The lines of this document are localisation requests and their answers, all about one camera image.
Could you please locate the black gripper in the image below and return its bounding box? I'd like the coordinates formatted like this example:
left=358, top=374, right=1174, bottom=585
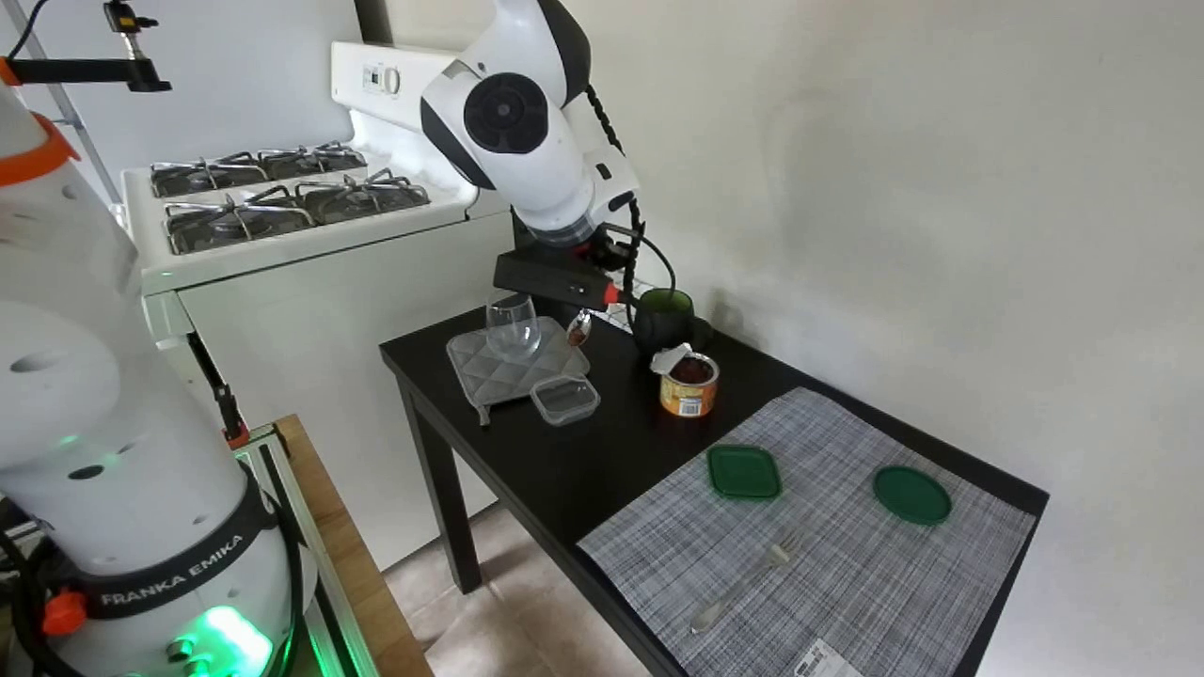
left=491, top=238, right=630, bottom=347

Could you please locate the clear glass bowl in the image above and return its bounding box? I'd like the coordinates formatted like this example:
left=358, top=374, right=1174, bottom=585
left=482, top=290, right=546, bottom=361

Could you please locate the dark green cup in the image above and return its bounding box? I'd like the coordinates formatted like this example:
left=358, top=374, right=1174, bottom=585
left=634, top=284, right=696, bottom=357

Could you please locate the clear plastic container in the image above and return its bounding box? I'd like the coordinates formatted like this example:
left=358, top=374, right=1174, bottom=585
left=528, top=371, right=606, bottom=427
left=445, top=317, right=593, bottom=427

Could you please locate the open orange nut can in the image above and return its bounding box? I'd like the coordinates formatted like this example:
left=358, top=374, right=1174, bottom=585
left=647, top=337, right=725, bottom=419

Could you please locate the black table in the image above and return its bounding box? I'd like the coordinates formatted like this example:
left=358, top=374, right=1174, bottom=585
left=376, top=298, right=1054, bottom=677

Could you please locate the green rectangular lid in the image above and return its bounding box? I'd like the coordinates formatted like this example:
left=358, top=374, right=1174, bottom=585
left=705, top=438, right=788, bottom=503

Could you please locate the white stove cabinet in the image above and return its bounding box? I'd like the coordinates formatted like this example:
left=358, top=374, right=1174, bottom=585
left=119, top=36, right=537, bottom=575

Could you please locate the clear plastic utensil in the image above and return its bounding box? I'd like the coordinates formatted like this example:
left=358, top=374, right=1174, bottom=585
left=684, top=528, right=804, bottom=636

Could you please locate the black burner grate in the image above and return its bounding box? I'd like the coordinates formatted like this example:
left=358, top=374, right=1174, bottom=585
left=163, top=170, right=434, bottom=256
left=148, top=140, right=370, bottom=198

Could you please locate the gray woven placemat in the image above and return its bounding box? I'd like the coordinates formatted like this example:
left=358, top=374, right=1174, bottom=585
left=576, top=384, right=1042, bottom=677

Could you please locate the wooden board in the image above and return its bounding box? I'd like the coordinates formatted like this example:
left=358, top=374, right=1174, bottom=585
left=270, top=412, right=438, bottom=677

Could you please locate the green round lid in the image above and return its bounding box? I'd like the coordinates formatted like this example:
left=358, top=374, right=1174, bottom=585
left=869, top=461, right=955, bottom=528

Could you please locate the black strut with red joint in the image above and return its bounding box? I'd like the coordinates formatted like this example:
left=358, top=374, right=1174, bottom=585
left=185, top=327, right=256, bottom=450

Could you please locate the white paper label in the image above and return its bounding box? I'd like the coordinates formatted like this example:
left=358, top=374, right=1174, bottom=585
left=789, top=636, right=867, bottom=677

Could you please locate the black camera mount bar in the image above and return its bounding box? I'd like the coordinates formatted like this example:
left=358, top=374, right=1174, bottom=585
left=33, top=0, right=176, bottom=95

